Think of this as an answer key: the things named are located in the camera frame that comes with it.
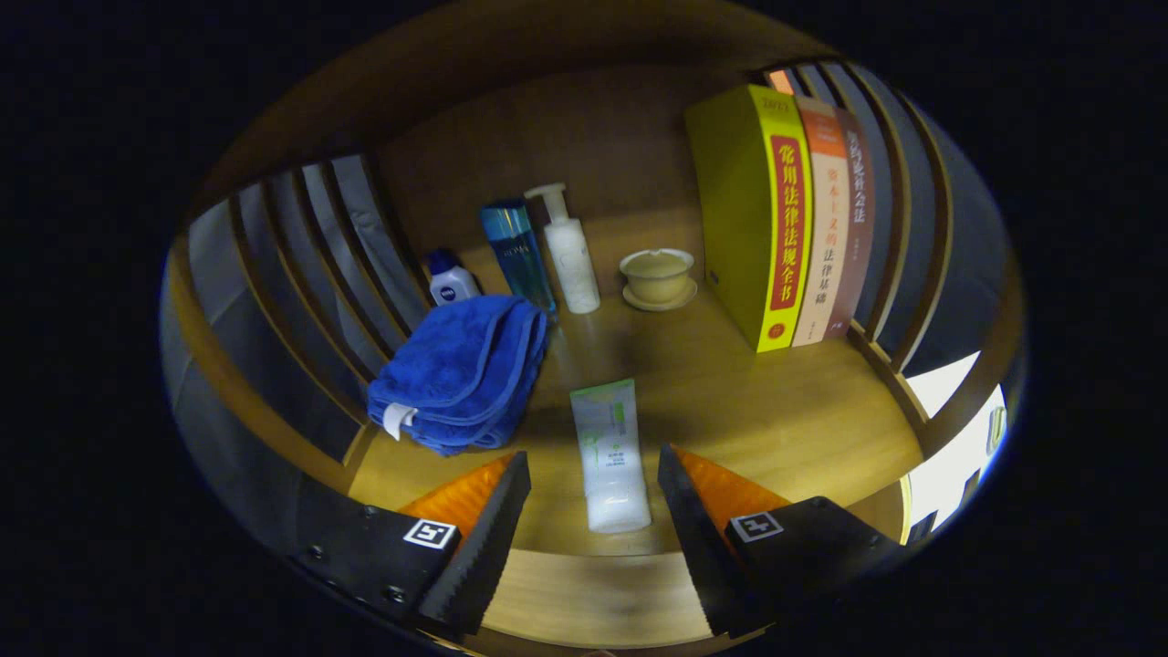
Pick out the blue transparent bottle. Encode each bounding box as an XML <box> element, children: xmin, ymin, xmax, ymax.
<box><xmin>480</xmin><ymin>200</ymin><xmax>558</xmax><ymax>322</ymax></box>

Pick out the white drawer unit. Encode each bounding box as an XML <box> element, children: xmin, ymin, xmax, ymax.
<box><xmin>899</xmin><ymin>351</ymin><xmax>1009</xmax><ymax>548</ymax></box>

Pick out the small white bottle blue cap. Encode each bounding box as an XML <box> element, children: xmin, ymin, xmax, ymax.
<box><xmin>425</xmin><ymin>248</ymin><xmax>482</xmax><ymax>307</ymax></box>

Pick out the brown book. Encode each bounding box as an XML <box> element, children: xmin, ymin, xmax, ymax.
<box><xmin>826</xmin><ymin>108</ymin><xmax>877</xmax><ymax>340</ymax></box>

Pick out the wooden countertop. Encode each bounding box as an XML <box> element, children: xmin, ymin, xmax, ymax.
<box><xmin>347</xmin><ymin>208</ymin><xmax>924</xmax><ymax>559</ymax></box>

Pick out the white and green tube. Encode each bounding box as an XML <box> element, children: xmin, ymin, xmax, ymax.
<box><xmin>569</xmin><ymin>379</ymin><xmax>653</xmax><ymax>535</ymax></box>

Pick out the beige lidded teacup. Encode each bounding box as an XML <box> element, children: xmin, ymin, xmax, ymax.
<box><xmin>620</xmin><ymin>248</ymin><xmax>695</xmax><ymax>305</ymax></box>

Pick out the beige saucer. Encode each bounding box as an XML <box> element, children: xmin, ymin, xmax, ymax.
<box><xmin>622</xmin><ymin>278</ymin><xmax>699</xmax><ymax>313</ymax></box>

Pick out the blue folded towel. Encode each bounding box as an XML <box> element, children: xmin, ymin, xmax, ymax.
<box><xmin>367</xmin><ymin>294</ymin><xmax>550</xmax><ymax>457</ymax></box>

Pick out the white pump bottle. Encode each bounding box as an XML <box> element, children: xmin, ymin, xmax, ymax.
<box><xmin>525</xmin><ymin>182</ymin><xmax>601</xmax><ymax>316</ymax></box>

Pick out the thick yellow book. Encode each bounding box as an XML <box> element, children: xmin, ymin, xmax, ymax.
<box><xmin>684</xmin><ymin>84</ymin><xmax>815</xmax><ymax>354</ymax></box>

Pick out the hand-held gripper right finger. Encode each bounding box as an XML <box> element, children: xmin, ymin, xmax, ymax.
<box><xmin>655</xmin><ymin>443</ymin><xmax>913</xmax><ymax>640</ymax></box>

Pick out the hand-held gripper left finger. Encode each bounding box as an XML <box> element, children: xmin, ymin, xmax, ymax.
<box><xmin>290</xmin><ymin>450</ymin><xmax>533</xmax><ymax>641</ymax></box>

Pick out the orange and white book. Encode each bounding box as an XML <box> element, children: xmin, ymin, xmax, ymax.
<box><xmin>790</xmin><ymin>96</ymin><xmax>851</xmax><ymax>349</ymax></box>

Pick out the brown wooden cabinet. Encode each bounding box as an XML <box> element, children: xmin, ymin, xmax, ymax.
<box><xmin>162</xmin><ymin>0</ymin><xmax>1027</xmax><ymax>656</ymax></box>

